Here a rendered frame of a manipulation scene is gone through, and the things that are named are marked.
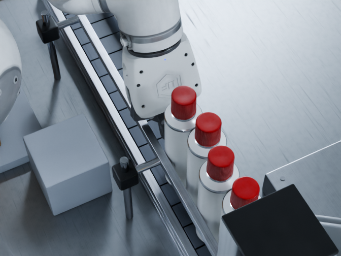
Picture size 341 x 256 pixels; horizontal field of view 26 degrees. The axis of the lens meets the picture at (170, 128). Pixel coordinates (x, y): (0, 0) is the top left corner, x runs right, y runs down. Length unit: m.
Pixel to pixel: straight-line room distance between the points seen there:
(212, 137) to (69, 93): 0.41
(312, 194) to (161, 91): 0.28
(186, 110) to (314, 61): 0.44
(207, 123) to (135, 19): 0.16
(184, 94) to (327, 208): 0.30
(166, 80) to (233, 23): 0.39
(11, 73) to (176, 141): 0.50
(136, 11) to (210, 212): 0.28
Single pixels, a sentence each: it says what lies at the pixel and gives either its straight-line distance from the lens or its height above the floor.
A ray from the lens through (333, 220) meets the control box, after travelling 0.44.
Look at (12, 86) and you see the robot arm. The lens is 0.53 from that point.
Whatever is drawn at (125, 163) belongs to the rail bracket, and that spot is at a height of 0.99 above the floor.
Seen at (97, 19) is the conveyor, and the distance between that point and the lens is 1.32.
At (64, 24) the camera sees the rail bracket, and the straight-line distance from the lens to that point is 1.21.
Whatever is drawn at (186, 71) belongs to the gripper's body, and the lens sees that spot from 1.02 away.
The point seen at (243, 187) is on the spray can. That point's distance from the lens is 0.88.
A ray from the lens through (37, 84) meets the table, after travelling 1.30.
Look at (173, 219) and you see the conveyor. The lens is 1.09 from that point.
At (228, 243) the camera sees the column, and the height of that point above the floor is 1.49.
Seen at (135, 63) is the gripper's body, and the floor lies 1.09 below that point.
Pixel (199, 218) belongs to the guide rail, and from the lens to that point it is 1.00.
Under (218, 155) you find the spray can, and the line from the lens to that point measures 0.90.
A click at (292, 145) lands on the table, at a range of 1.23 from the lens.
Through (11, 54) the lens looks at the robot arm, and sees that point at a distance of 0.53.
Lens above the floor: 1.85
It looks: 56 degrees down
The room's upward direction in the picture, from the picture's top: straight up
